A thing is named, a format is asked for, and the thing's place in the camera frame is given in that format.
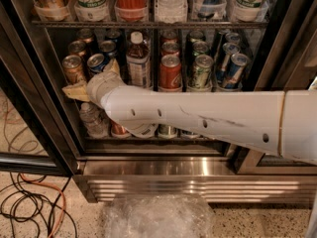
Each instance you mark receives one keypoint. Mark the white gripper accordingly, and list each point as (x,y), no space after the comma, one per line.
(98,84)

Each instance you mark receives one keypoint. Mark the blue pepsi can front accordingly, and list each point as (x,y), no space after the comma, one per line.
(96,63)

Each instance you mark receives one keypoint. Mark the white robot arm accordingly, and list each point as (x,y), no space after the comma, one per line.
(214,116)

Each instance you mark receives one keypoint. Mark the gold soda can front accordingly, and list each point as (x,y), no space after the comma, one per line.
(73,69)

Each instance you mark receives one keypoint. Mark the blue pepsi can second row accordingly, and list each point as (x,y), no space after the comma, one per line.
(108,48)

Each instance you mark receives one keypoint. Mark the gold can second row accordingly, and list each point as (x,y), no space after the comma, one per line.
(78,48)

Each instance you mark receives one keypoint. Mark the water bottle bottom shelf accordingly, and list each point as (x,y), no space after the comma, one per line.
(92,120)

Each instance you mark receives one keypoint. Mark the iced tea bottle middle shelf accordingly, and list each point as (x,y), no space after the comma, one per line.
(138,61)

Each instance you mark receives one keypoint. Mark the red can bottom shelf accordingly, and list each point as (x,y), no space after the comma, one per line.
(119,131)

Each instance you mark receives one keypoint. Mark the red coca-cola can front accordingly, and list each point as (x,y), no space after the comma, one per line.
(170,72)

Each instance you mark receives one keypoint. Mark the tea bottle bottom shelf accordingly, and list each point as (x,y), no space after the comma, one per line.
(147,131)

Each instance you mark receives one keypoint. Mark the green can bottom shelf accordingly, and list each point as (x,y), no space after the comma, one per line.
(167,131)

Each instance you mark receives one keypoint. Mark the coca-cola bottle top shelf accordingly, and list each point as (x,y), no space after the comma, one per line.
(131,10)

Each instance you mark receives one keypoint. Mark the open glass fridge door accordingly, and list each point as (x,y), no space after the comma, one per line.
(20,116)

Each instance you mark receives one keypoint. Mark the green soda can front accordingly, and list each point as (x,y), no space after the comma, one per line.
(200,72)

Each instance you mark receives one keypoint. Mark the green can second row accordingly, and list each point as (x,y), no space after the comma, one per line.
(200,48)

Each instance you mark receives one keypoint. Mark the clear water bottle top shelf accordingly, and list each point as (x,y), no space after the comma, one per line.
(171,11)

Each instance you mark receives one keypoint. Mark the blue can bottom shelf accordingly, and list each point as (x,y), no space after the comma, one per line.
(189,135)

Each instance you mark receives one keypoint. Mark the stainless steel fridge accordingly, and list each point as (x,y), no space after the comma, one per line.
(266,153)

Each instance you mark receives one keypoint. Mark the blue bottle top shelf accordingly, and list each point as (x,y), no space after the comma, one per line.
(205,10)

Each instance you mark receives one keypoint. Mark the red bull can second row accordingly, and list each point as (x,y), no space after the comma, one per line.
(228,49)

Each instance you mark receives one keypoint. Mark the blue red bull can front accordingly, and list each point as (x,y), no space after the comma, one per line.
(235,70)

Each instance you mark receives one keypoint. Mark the white green bottle top left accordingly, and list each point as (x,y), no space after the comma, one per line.
(91,10)

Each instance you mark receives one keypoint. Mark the white green bottle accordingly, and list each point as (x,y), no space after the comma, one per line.
(247,10)
(91,10)

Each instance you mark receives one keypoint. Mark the brown bottle top left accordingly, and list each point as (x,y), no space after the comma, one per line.
(55,10)

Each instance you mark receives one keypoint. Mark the crumpled clear plastic wrap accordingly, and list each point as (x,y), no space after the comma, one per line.
(159,216)

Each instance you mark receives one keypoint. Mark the white green bottle top right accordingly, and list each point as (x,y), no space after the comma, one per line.
(247,10)

